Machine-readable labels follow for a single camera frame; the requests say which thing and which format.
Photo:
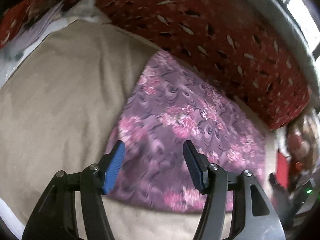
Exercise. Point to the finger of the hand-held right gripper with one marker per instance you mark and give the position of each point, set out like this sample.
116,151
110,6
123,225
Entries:
280,195

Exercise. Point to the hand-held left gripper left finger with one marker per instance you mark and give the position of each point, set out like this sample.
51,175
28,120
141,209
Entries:
113,166

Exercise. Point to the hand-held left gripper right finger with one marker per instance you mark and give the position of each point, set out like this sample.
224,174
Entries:
195,166

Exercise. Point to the purple floral garment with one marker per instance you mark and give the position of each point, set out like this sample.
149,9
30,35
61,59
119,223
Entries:
187,135

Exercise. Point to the red cushion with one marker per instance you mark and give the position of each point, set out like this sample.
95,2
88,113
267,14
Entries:
283,167

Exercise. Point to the plastic bag with items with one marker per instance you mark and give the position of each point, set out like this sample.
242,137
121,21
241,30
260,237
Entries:
301,145

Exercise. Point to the beige fleece blanket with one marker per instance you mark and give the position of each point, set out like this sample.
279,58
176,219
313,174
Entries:
55,110

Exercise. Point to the red patterned pillow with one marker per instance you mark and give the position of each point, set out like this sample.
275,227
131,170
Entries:
212,42

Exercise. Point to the white crumpled sheet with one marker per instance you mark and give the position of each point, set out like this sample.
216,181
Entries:
35,32

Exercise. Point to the red star print cloth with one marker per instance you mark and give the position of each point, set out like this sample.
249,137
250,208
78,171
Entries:
17,17

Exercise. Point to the window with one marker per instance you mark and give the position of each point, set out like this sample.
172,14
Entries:
300,5

